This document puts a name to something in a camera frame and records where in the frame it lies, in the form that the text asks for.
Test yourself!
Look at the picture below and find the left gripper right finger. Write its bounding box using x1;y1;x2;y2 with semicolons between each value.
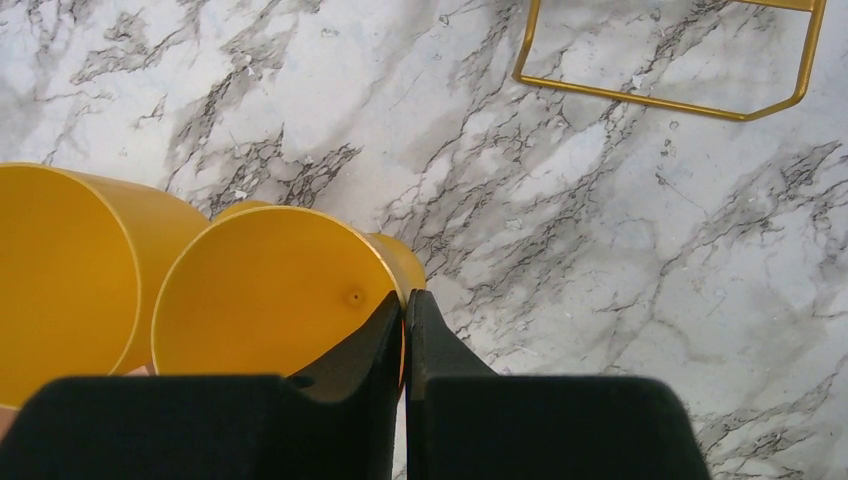
406;290;709;479

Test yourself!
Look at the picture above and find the yellow plastic wine glass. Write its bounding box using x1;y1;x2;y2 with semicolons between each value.
1;163;208;408

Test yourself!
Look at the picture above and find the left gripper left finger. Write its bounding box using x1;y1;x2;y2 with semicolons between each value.
1;293;403;479

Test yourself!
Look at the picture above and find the gold wire wine glass rack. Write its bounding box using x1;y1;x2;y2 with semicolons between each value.
512;1;828;123

